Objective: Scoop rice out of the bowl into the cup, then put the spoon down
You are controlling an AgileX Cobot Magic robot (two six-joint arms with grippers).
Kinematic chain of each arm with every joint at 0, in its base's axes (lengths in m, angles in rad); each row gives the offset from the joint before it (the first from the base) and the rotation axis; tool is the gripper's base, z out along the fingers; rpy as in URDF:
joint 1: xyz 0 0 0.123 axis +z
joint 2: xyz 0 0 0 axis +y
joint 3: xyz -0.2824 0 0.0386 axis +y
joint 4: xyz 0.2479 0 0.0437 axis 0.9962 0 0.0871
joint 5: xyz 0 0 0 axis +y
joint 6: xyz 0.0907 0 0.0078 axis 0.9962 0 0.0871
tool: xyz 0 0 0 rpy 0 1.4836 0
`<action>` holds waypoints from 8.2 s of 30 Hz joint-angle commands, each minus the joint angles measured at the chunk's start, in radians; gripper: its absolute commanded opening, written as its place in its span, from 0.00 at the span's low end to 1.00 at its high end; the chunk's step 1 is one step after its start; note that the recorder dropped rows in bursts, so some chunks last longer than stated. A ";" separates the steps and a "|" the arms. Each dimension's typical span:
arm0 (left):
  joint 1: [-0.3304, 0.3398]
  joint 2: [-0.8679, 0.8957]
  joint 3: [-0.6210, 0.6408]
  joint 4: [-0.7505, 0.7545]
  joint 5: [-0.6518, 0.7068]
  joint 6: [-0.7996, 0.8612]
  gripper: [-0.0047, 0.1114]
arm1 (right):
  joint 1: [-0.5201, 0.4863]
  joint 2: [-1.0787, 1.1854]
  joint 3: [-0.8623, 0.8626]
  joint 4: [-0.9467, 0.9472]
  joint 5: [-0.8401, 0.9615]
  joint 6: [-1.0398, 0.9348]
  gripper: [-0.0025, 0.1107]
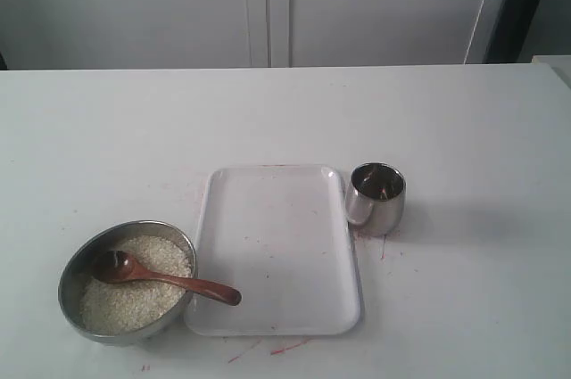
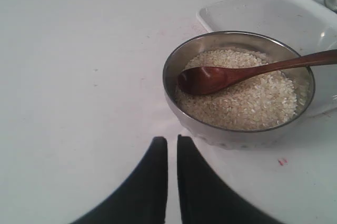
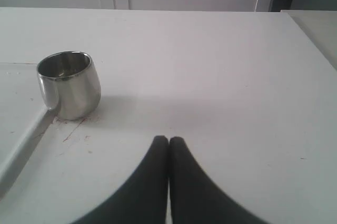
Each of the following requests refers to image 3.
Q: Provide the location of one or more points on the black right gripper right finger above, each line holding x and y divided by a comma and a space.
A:
194, 197

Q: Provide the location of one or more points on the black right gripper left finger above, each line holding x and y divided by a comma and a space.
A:
143, 196

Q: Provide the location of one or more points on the small steel cup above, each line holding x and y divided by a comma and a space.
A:
69, 84

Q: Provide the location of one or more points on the white plastic tray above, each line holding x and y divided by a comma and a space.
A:
25, 120

